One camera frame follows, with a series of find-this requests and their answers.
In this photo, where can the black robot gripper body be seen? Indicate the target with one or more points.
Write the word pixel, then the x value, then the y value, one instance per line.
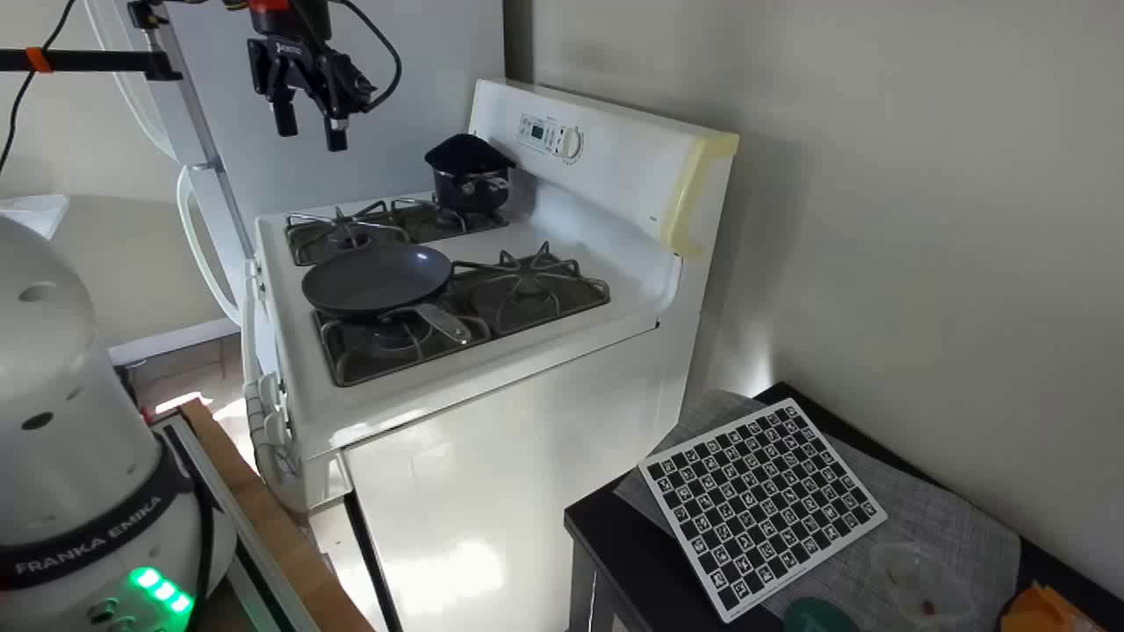
pixel 315 71

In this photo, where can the round white stove dial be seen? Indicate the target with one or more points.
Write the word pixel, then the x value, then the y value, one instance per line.
pixel 568 144

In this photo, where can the stove digital display panel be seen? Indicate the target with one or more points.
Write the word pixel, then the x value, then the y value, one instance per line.
pixel 535 131

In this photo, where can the white stove front knob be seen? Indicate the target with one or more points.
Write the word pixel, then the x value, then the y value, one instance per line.
pixel 267 401
pixel 278 454

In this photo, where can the white gas stove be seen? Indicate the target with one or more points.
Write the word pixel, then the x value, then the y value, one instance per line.
pixel 492 469

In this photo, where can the white refrigerator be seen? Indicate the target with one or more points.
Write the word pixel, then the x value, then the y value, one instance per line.
pixel 354 126

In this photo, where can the cast iron grate under saucepan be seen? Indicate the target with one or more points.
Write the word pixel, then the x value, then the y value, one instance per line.
pixel 340 240

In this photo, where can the dark nonstick frying pan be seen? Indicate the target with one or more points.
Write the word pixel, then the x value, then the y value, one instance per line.
pixel 374 280

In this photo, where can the black pole with orange tape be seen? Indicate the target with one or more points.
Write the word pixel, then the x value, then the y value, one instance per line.
pixel 92 61

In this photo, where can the cast iron grate under pan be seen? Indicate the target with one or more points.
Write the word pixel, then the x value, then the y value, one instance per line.
pixel 527 300

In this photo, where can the wooden board edge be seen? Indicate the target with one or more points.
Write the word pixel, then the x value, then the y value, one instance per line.
pixel 275 529

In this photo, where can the black side table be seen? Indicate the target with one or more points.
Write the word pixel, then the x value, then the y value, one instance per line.
pixel 609 562

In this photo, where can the black white checkered calibration board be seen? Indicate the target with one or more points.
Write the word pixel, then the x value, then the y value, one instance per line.
pixel 761 506

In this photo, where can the green round lid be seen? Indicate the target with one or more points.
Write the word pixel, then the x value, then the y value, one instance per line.
pixel 819 617

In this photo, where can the orange packet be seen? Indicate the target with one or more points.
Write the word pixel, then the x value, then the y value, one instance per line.
pixel 1042 611

